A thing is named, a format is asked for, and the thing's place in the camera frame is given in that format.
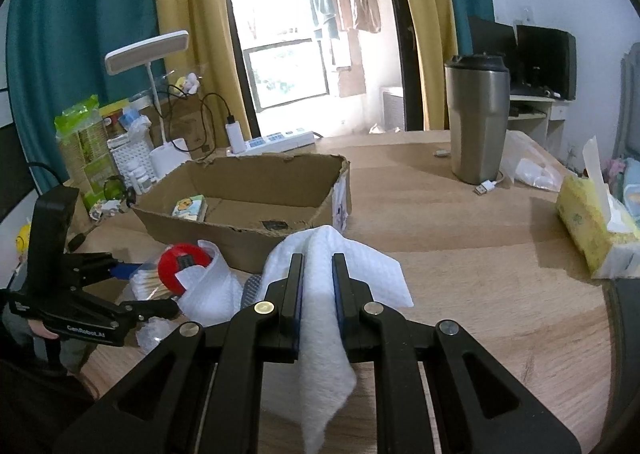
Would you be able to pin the clear plastic wrapper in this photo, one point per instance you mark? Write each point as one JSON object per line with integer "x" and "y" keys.
{"x": 152, "y": 336}

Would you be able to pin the cotton swab pack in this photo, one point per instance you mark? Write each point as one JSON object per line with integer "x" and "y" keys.
{"x": 147, "y": 281}

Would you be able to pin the yellow tissue pack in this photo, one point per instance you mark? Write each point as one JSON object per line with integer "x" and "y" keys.
{"x": 585, "y": 219}

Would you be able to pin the white charger plug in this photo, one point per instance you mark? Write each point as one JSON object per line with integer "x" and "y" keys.
{"x": 234, "y": 136}

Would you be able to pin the white radiator unit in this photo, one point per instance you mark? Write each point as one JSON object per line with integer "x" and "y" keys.
{"x": 392, "y": 108}

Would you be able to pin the black monitor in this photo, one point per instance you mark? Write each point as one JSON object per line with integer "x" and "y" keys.
{"x": 492, "y": 41}
{"x": 545, "y": 58}

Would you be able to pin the white paper towel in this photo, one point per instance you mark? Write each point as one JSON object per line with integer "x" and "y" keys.
{"x": 322, "y": 334}

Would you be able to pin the small plush toy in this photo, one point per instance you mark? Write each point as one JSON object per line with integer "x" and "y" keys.
{"x": 189, "y": 82}

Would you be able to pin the white power strip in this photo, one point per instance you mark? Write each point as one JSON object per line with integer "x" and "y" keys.
{"x": 280, "y": 139}

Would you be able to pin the person's left hand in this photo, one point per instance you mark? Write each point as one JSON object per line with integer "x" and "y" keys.
{"x": 44, "y": 330}

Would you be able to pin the pastel folded cloths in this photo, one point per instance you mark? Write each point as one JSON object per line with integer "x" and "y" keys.
{"x": 625, "y": 186}

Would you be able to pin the white computer desk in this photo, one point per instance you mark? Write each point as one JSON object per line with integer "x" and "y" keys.
{"x": 555, "y": 118}

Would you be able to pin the cartoon print tissue pack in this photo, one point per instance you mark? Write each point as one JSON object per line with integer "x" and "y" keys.
{"x": 189, "y": 209}

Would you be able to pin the cardboard box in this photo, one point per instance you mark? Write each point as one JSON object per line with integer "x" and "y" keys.
{"x": 240, "y": 184}

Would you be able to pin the white plastic bag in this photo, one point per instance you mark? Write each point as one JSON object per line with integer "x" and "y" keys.
{"x": 535, "y": 163}

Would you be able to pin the white desk lamp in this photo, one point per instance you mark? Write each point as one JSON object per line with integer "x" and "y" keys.
{"x": 147, "y": 49}

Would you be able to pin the red round lid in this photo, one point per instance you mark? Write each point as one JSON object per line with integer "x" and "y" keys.
{"x": 171, "y": 271}

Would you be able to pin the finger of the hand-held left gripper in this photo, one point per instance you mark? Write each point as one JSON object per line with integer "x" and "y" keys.
{"x": 125, "y": 270}
{"x": 150, "y": 310}

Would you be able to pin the stainless steel tumbler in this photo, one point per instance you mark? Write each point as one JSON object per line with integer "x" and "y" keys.
{"x": 475, "y": 123}

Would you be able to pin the yellow smiley ball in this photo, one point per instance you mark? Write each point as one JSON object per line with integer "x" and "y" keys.
{"x": 22, "y": 240}

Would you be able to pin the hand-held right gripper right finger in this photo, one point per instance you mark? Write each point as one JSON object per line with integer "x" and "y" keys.
{"x": 336, "y": 301}

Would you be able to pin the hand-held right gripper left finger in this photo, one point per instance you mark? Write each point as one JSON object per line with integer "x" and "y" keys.
{"x": 298, "y": 301}

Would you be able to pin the green snack packet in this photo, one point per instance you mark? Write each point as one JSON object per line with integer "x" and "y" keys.
{"x": 85, "y": 148}

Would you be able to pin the white perforated basket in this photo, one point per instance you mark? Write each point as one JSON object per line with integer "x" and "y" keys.
{"x": 129, "y": 156}

